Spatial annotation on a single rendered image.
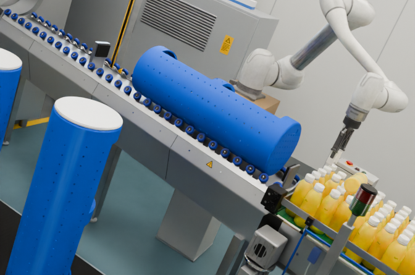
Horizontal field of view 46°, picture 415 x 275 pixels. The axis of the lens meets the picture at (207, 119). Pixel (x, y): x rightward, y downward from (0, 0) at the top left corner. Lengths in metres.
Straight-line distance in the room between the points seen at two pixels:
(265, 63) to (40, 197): 1.43
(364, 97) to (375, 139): 2.83
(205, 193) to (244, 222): 0.24
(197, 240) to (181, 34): 1.75
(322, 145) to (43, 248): 3.47
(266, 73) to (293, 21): 2.26
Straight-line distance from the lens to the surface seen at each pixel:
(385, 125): 4.96
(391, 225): 2.06
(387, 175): 5.06
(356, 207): 1.79
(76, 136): 1.92
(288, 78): 2.89
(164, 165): 2.54
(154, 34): 4.21
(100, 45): 2.89
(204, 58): 3.99
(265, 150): 2.16
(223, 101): 2.28
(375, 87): 2.17
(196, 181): 2.42
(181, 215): 3.13
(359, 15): 2.59
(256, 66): 2.80
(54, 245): 2.19
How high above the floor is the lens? 1.81
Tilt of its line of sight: 19 degrees down
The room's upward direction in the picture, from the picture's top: 22 degrees clockwise
